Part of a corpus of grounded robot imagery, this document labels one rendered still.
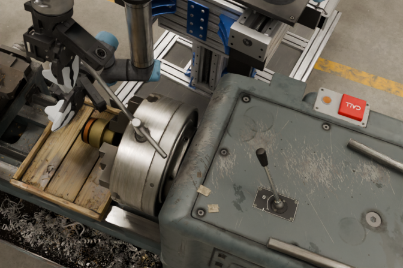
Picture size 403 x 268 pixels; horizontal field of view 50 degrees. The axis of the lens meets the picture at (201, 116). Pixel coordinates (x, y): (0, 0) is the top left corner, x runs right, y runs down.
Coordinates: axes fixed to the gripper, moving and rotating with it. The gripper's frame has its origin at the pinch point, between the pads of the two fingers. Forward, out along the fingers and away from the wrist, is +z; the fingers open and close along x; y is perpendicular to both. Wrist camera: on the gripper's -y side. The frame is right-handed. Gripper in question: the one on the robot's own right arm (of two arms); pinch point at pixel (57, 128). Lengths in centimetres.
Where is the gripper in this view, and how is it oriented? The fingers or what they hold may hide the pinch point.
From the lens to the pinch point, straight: 128.7
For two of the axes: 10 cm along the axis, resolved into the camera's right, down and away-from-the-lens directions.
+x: 0.5, -5.2, -8.6
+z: -3.6, 7.9, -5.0
